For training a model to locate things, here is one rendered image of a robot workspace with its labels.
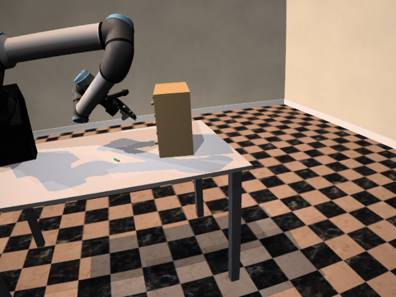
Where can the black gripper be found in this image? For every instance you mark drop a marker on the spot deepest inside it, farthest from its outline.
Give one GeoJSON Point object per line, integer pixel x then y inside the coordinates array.
{"type": "Point", "coordinates": [114, 105]}

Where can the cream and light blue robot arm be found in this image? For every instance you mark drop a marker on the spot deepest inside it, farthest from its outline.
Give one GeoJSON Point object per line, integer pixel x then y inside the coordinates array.
{"type": "Point", "coordinates": [115, 36]}

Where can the light wooden chest of drawers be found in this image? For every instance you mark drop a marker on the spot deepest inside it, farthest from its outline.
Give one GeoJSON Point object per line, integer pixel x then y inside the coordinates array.
{"type": "Point", "coordinates": [172, 105]}

